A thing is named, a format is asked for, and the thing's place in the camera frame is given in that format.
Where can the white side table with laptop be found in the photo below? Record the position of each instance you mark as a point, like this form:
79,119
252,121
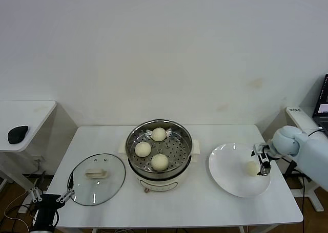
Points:
299,117

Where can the white steamed baozi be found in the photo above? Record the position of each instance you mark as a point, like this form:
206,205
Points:
159,134
159,162
252,168
142,149

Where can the white wall socket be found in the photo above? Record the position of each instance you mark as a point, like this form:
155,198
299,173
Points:
38,158

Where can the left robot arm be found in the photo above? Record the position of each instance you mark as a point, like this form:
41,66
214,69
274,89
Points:
43,230

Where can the glass pot lid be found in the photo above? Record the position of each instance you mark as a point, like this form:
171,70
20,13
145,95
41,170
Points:
112,166

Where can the white floor power strip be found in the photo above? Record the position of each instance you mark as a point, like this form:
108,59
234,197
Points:
23,209

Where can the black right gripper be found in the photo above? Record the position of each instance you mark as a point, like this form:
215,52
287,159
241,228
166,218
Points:
264,161

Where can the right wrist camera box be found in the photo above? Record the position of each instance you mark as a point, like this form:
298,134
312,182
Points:
260,148

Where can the white side table with mouse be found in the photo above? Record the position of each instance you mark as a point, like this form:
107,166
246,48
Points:
25,112

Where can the white electric cooker base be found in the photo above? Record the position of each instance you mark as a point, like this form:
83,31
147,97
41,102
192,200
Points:
159,184

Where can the white round plate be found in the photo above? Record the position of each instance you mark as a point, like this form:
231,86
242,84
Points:
228,166

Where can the black laptop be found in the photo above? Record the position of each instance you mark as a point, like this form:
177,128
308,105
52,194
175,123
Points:
323,100

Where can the small printed label sticker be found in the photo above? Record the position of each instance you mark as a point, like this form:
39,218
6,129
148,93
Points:
294,110

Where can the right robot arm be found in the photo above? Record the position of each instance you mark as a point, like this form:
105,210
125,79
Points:
307,151

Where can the steel steamer basket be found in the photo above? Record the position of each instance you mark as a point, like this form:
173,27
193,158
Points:
176,153

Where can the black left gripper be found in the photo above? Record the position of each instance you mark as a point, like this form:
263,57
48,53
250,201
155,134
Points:
47,204

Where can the black computer mouse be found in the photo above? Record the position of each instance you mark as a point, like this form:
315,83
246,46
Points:
17,134

